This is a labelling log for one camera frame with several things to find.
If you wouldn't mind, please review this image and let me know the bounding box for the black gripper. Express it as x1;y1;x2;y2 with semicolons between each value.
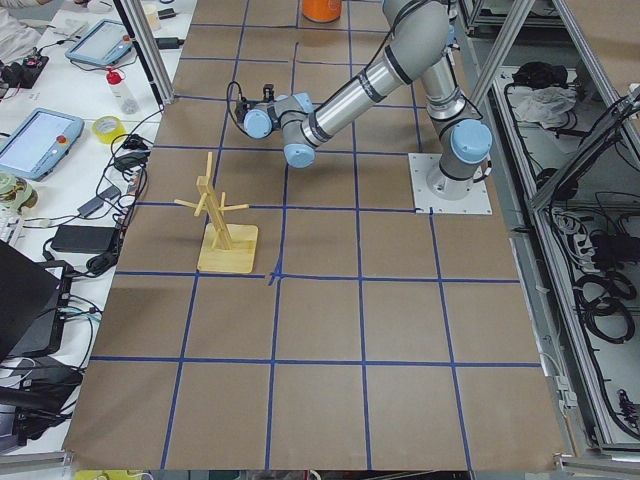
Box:
234;98;256;120

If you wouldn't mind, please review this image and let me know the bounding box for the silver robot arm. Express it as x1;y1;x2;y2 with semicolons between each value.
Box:
227;1;493;200

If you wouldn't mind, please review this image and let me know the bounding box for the white paper cup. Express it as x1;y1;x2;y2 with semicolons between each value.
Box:
143;4;162;31

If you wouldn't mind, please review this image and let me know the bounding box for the black power adapter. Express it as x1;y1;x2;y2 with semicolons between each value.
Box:
155;37;185;50

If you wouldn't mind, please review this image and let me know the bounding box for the red-capped squeeze bottle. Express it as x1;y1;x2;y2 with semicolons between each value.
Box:
106;67;139;114

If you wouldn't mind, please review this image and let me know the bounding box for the orange can-shaped container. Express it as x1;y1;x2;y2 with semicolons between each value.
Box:
302;0;342;23

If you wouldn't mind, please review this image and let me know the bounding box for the yellow tape roll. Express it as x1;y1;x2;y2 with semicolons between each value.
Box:
92;115;126;144

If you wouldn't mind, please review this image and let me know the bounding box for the wooden mug tree stand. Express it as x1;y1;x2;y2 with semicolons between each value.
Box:
174;152;259;274

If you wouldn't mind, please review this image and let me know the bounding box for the far blue teach pendant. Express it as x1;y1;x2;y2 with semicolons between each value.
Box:
65;19;132;67

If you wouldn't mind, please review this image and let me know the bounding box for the blue teach pendant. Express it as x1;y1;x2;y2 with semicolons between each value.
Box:
1;108;84;180
65;19;132;67

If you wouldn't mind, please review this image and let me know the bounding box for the near blue teach pendant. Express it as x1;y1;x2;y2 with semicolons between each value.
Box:
1;108;84;180

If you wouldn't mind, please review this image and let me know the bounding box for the large black power brick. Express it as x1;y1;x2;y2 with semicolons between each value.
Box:
51;225;117;254

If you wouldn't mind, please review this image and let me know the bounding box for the black laptop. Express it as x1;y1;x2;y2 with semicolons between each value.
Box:
1;242;72;360

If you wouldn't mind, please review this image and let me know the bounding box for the white crumpled cloth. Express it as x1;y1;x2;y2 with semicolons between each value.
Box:
514;86;577;128

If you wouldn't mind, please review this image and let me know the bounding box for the aluminium frame post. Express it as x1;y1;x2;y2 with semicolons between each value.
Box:
113;0;174;108

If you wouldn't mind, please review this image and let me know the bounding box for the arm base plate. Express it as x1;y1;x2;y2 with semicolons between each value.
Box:
408;153;492;215

